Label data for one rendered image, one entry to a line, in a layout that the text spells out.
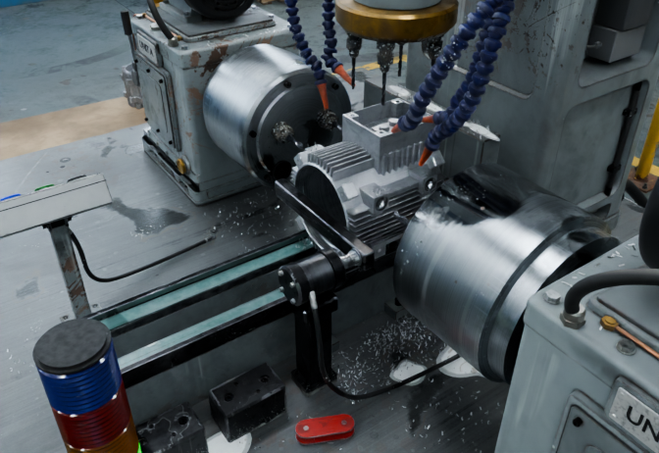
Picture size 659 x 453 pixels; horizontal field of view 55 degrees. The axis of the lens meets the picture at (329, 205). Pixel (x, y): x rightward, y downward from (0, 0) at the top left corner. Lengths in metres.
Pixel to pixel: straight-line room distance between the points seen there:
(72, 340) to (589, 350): 0.46
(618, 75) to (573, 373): 0.60
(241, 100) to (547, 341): 0.72
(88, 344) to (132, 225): 0.90
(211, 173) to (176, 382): 0.59
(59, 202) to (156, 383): 0.31
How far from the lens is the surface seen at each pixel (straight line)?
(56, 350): 0.56
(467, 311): 0.78
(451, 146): 1.04
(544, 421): 0.76
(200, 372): 1.00
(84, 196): 1.06
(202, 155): 1.40
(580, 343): 0.66
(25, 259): 1.42
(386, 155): 1.00
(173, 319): 1.05
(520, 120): 1.10
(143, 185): 1.58
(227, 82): 1.24
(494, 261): 0.77
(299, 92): 1.18
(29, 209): 1.05
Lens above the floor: 1.59
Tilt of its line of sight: 33 degrees down
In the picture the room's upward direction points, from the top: straight up
